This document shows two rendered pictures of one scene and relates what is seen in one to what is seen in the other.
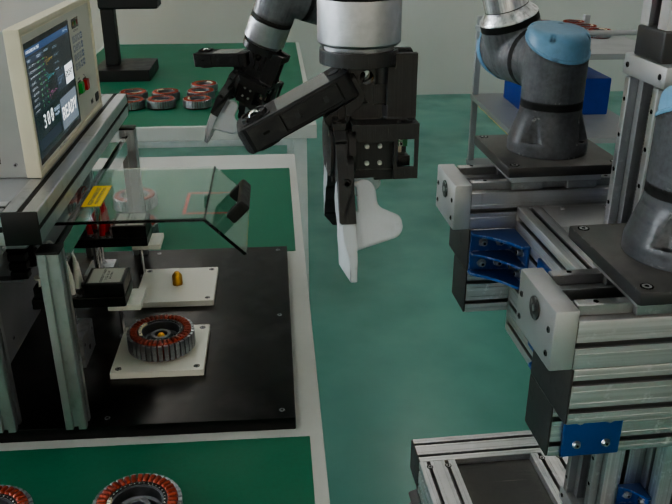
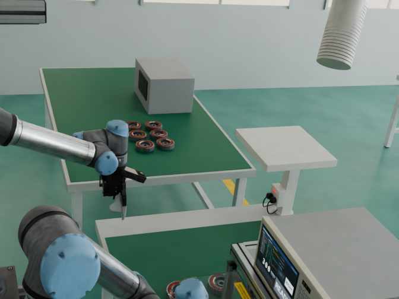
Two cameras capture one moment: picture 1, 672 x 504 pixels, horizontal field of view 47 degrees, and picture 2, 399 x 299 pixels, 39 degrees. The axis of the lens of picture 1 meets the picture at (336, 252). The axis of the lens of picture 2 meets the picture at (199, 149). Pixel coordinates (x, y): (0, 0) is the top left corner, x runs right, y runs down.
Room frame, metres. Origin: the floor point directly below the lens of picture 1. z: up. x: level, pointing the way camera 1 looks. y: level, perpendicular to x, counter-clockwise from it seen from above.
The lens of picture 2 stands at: (2.46, -0.25, 2.31)
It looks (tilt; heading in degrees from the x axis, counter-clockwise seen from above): 27 degrees down; 163
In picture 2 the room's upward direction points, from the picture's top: 6 degrees clockwise
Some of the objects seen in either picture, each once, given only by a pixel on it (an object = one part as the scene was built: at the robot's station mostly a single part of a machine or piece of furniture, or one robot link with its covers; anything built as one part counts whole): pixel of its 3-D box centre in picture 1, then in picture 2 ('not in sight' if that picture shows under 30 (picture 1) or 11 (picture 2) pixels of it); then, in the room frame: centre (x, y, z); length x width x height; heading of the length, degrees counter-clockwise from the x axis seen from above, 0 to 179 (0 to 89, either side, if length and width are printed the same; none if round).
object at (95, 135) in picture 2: not in sight; (90, 143); (0.75, -0.11, 1.45); 0.11 x 0.11 x 0.08; 15
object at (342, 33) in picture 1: (358, 23); (116, 158); (0.71, -0.02, 1.37); 0.08 x 0.08 x 0.05
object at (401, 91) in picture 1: (366, 113); (113, 177); (0.71, -0.03, 1.29); 0.09 x 0.08 x 0.12; 97
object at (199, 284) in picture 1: (177, 286); not in sight; (1.38, 0.31, 0.78); 0.15 x 0.15 x 0.01; 4
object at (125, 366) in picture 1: (162, 350); not in sight; (1.14, 0.30, 0.78); 0.15 x 0.15 x 0.01; 4
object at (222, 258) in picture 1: (163, 324); not in sight; (1.26, 0.32, 0.76); 0.64 x 0.47 x 0.02; 4
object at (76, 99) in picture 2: not in sight; (129, 158); (-1.12, 0.32, 0.38); 1.85 x 1.10 x 0.75; 4
